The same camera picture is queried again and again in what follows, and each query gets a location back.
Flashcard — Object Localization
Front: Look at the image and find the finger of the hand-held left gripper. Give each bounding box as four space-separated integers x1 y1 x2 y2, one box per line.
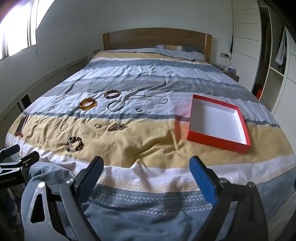
0 151 40 172
0 144 21 161

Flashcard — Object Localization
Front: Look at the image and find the window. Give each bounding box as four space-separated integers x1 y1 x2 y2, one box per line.
0 0 55 61

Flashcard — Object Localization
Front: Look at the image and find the striped pillow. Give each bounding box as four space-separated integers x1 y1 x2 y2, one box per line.
155 45 207 62

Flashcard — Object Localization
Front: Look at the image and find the dark brown bangle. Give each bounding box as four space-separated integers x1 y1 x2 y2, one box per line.
104 90 122 100

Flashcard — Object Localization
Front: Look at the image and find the wooden nightstand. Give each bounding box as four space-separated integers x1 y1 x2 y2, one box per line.
223 70 240 82

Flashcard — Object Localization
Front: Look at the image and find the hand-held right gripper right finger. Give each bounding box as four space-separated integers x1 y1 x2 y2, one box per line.
189 156 270 241

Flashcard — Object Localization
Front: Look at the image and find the white wardrobe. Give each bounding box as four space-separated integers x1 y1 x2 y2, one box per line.
231 0 296 121

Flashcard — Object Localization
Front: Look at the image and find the amber bangle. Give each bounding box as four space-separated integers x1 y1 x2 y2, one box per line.
79 98 97 111

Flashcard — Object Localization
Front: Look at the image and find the mixed stone beaded bracelet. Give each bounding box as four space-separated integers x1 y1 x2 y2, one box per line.
65 136 84 153

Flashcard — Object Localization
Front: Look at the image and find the silver bangle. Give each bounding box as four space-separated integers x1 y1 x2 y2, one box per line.
107 100 125 112

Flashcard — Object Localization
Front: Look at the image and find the hanging striped shirt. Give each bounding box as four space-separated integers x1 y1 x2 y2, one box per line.
275 28 287 66

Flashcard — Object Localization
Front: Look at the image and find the wooden headboard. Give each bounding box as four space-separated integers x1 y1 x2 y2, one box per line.
103 28 212 57

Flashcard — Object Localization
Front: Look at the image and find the silver chain necklace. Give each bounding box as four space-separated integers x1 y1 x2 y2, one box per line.
125 94 168 105

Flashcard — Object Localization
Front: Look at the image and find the red shallow box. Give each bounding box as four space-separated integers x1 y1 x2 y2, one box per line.
186 94 251 154

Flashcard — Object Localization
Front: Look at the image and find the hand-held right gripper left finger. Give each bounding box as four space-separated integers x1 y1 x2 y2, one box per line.
21 156 104 241

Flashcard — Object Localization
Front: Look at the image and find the smartphone with red charm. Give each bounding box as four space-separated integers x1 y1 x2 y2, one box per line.
14 115 29 138

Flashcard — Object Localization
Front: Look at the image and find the brown link chain bracelet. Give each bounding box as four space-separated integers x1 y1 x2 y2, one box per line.
107 123 127 132

